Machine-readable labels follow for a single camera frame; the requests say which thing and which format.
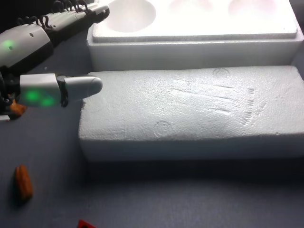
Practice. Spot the white foam tray three cavities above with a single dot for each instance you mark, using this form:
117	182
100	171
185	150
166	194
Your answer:
190	50

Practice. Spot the white foam lid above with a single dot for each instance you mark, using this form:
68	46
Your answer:
166	114

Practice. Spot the red toy piece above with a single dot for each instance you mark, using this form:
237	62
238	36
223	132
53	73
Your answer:
86	224

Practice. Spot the grey table cloth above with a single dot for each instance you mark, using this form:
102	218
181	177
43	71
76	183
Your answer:
166	202

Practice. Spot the orange toy food piece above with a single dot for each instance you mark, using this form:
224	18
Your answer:
23	183
19	109

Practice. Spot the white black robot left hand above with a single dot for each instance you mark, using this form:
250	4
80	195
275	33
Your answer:
28	40

